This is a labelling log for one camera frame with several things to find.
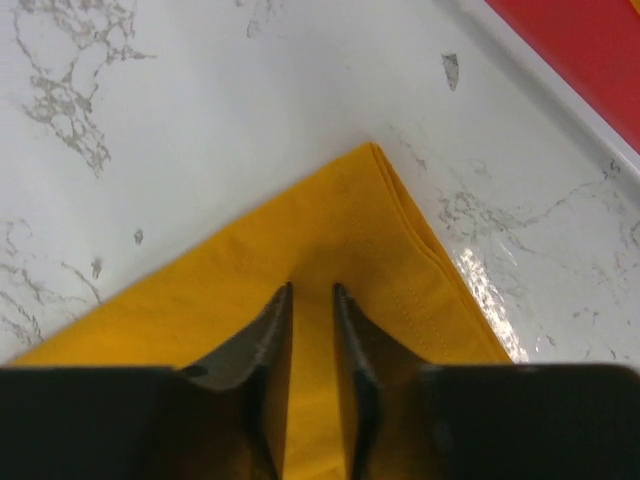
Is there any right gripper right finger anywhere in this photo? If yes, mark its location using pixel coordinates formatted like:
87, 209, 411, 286
333, 283, 430, 479

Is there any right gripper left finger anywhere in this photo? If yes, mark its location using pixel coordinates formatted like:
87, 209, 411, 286
180, 282, 293, 479

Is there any yellow t shirt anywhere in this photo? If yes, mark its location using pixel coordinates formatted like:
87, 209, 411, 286
17, 143, 509, 479

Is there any red plastic folder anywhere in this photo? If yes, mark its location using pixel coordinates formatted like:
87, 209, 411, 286
489, 0, 639, 150

